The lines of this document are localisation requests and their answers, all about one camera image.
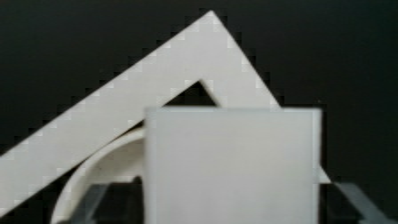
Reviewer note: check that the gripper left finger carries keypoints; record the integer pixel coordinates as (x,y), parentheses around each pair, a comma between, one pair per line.
(111,204)

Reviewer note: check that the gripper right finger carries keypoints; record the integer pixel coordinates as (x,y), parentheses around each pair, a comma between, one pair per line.
(347,207)

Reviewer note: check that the white stool leg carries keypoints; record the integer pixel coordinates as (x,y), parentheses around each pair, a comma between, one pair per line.
(232,166)

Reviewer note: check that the white U-shaped wall fence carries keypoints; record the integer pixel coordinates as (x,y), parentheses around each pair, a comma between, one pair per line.
(198,59)

